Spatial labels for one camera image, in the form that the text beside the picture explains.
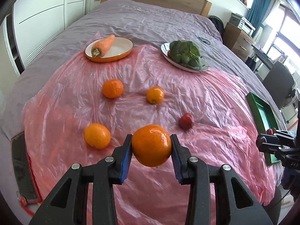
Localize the orange tangerine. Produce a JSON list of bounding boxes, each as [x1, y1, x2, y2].
[[102, 79, 124, 99], [83, 123, 111, 149], [132, 124, 171, 167], [146, 86, 164, 105]]

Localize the grey chair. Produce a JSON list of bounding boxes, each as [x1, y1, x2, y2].
[[262, 61, 298, 109]]

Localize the white patterned plate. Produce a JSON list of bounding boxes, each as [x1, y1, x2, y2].
[[160, 40, 209, 73]]

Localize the dark blue bag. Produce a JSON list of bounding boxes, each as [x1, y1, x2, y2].
[[245, 57, 256, 72]]

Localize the orange oval dish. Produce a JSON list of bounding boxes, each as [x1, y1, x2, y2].
[[84, 37, 134, 63]]

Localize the grey purple bed cover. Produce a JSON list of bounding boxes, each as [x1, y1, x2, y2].
[[1, 0, 285, 224]]

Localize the grey printer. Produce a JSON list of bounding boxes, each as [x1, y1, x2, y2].
[[229, 13, 256, 36]]

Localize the wooden drawer chest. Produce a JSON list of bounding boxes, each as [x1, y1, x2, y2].
[[223, 22, 255, 62]]

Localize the pink plastic sheet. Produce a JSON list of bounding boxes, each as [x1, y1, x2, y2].
[[22, 32, 278, 225]]

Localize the orange carrot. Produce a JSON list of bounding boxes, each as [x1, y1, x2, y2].
[[91, 34, 115, 58]]

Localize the green leafy vegetable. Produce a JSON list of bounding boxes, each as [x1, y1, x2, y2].
[[169, 40, 202, 71]]

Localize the red phone strap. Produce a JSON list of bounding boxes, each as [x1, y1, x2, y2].
[[16, 191, 36, 217]]

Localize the red apple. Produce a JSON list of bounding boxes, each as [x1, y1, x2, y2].
[[266, 127, 276, 135], [178, 113, 194, 131]]

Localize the smartphone in red case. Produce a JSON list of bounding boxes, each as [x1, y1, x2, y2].
[[11, 132, 43, 206]]

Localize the dark glasses on bed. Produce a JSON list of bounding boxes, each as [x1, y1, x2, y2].
[[197, 37, 211, 45]]

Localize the blue gloved right hand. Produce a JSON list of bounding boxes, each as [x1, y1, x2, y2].
[[281, 168, 300, 197]]

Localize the right teal curtain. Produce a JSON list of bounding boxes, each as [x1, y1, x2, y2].
[[246, 0, 276, 36]]

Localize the green rectangular tray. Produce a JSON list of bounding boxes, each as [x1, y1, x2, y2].
[[245, 91, 282, 165]]

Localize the black backpack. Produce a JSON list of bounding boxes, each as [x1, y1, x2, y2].
[[208, 16, 225, 42]]

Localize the white wardrobe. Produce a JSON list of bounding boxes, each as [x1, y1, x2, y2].
[[1, 0, 86, 76]]

